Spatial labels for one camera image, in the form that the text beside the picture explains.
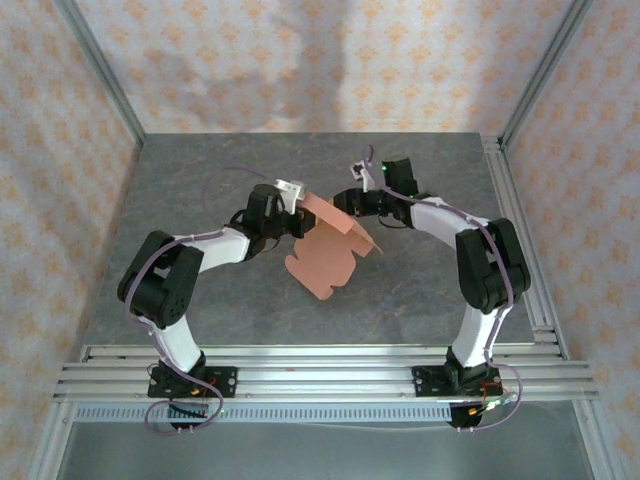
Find aluminium side rail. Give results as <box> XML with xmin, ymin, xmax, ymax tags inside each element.
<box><xmin>482</xmin><ymin>134</ymin><xmax>571</xmax><ymax>361</ymax></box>

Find small circuit board with wires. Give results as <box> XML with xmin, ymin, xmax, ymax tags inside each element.
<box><xmin>467</xmin><ymin>382</ymin><xmax>516</xmax><ymax>419</ymax></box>

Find aluminium frame post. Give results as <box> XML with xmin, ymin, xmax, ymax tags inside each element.
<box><xmin>499</xmin><ymin>0</ymin><xmax>594</xmax><ymax>146</ymax></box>
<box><xmin>54</xmin><ymin>0</ymin><xmax>147</xmax><ymax>149</ymax></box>

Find grey metal lower panel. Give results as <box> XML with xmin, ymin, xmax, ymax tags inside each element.
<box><xmin>59</xmin><ymin>422</ymin><xmax>591</xmax><ymax>480</ymax></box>

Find black terminal block with wires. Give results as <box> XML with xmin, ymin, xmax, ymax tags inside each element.
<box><xmin>167</xmin><ymin>384</ymin><xmax>224</xmax><ymax>421</ymax></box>

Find aluminium mounting rails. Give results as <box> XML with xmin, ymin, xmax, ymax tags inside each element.
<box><xmin>52</xmin><ymin>342</ymin><xmax>601</xmax><ymax>404</ymax></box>

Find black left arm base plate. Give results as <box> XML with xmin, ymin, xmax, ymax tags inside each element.
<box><xmin>147</xmin><ymin>364</ymin><xmax>239</xmax><ymax>400</ymax></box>

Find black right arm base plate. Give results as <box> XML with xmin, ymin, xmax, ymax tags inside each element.
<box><xmin>412</xmin><ymin>364</ymin><xmax>503</xmax><ymax>399</ymax></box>

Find pink cardboard paper box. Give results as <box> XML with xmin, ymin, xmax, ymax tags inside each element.
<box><xmin>283</xmin><ymin>192</ymin><xmax>384</xmax><ymax>303</ymax></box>

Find grey slotted cable duct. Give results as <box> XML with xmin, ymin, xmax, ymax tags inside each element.
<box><xmin>74</xmin><ymin>402</ymin><xmax>454</xmax><ymax>424</ymax></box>

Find aluminium frame leg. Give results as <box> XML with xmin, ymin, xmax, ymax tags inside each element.
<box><xmin>572</xmin><ymin>399</ymin><xmax>621</xmax><ymax>480</ymax></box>
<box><xmin>29</xmin><ymin>399</ymin><xmax>76</xmax><ymax>480</ymax></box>

